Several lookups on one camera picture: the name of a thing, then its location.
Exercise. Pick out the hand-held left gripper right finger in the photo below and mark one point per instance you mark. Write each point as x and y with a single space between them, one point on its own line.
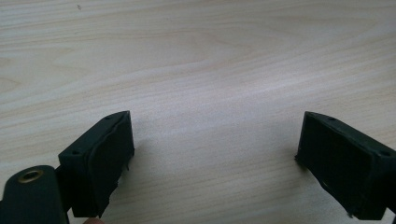
345 165

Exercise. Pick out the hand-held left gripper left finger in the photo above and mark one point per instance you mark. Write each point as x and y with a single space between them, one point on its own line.
93 168

